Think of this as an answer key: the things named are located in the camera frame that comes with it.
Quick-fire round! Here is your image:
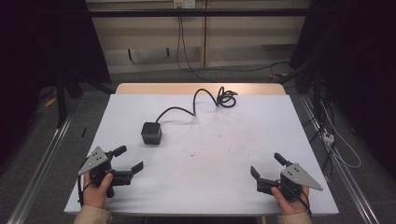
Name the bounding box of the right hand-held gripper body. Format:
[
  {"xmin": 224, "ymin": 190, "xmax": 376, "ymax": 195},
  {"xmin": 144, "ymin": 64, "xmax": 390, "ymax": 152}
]
[{"xmin": 257, "ymin": 161, "xmax": 324, "ymax": 202}]

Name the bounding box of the black adapter cable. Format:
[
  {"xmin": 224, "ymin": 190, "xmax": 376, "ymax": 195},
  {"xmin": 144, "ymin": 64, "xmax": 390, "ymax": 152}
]
[{"xmin": 154, "ymin": 86, "xmax": 239, "ymax": 124}]

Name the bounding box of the black wall cable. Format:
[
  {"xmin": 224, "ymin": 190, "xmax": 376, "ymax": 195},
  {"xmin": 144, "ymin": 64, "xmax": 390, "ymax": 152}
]
[{"xmin": 176, "ymin": 6, "xmax": 290, "ymax": 82}]

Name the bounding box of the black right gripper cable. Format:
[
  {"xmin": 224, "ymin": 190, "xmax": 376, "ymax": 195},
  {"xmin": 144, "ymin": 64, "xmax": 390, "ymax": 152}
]
[{"xmin": 288, "ymin": 186, "xmax": 313, "ymax": 218}]

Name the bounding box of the black curtain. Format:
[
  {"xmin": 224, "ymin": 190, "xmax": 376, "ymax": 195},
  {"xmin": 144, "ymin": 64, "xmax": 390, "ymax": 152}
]
[
  {"xmin": 0, "ymin": 0, "xmax": 112, "ymax": 166},
  {"xmin": 289, "ymin": 0, "xmax": 396, "ymax": 178}
]

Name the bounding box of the black horizontal bar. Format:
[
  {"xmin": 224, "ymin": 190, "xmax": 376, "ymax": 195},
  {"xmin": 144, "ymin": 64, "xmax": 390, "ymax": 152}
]
[{"xmin": 87, "ymin": 7, "xmax": 312, "ymax": 19}]

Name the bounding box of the white table sheet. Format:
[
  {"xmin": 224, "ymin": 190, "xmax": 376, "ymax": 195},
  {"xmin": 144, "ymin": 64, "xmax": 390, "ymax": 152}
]
[{"xmin": 64, "ymin": 93, "xmax": 340, "ymax": 217}]

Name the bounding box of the black metal stand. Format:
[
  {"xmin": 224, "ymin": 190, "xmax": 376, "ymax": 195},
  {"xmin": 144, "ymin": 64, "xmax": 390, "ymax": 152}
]
[{"xmin": 54, "ymin": 71, "xmax": 82, "ymax": 129}]

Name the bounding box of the person's right hand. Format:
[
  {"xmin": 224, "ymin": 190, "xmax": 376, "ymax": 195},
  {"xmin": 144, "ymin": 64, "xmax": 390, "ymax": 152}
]
[{"xmin": 270, "ymin": 186, "xmax": 311, "ymax": 217}]

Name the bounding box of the metal floor rail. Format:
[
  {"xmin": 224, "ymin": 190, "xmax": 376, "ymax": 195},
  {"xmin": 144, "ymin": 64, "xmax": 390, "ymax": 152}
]
[
  {"xmin": 299, "ymin": 94, "xmax": 381, "ymax": 224},
  {"xmin": 7, "ymin": 111, "xmax": 76, "ymax": 224}
]

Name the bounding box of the white floor cable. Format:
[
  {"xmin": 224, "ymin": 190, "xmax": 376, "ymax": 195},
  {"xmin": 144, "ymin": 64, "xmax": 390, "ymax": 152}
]
[{"xmin": 318, "ymin": 100, "xmax": 362, "ymax": 170}]

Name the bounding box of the black power adapter box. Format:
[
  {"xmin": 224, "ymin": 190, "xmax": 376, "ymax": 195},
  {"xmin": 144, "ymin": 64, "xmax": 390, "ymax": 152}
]
[{"xmin": 140, "ymin": 121, "xmax": 163, "ymax": 146}]

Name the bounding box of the white wall socket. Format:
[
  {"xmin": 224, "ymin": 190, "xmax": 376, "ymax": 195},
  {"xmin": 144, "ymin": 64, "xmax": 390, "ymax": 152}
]
[{"xmin": 173, "ymin": 0, "xmax": 197, "ymax": 9}]

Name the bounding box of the person's left hand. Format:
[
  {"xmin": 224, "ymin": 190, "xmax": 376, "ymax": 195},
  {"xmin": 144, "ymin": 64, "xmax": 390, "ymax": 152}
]
[{"xmin": 81, "ymin": 172, "xmax": 114, "ymax": 210}]

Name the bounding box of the wooden table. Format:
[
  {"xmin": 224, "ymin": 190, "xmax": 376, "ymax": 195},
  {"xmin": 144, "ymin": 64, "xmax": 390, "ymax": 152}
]
[{"xmin": 115, "ymin": 82, "xmax": 287, "ymax": 96}]

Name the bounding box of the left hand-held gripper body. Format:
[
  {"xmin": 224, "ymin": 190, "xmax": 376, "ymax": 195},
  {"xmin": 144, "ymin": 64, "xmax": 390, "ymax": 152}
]
[{"xmin": 77, "ymin": 146, "xmax": 135, "ymax": 199}]

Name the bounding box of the white power strip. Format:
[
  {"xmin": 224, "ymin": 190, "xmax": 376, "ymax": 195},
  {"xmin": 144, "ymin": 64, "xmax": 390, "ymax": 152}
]
[{"xmin": 322, "ymin": 131, "xmax": 335, "ymax": 146}]

